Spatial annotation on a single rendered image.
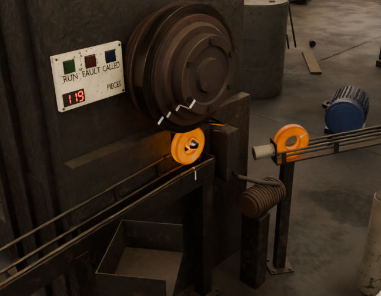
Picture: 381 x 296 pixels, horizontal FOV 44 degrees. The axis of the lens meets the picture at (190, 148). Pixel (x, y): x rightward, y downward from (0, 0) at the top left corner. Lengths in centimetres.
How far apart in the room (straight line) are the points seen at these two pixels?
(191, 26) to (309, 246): 149
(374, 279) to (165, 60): 142
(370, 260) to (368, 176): 118
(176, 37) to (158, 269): 76
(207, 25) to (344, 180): 193
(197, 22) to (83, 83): 44
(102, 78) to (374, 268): 148
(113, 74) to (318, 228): 163
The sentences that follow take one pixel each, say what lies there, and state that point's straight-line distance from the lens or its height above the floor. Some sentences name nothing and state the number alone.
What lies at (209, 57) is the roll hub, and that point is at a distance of 167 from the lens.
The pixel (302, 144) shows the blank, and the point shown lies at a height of 70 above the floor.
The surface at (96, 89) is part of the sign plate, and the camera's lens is 163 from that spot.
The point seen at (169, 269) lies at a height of 60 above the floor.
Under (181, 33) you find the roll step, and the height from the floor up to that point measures 127.
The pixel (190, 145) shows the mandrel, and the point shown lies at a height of 82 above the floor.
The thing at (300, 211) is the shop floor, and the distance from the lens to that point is 296.
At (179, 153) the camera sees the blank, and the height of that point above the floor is 80.
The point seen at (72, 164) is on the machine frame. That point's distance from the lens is 165.
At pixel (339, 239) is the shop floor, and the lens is 278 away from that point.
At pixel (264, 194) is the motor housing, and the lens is 211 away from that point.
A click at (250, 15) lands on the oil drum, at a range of 439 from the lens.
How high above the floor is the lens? 163
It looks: 27 degrees down
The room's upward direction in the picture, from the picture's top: 1 degrees counter-clockwise
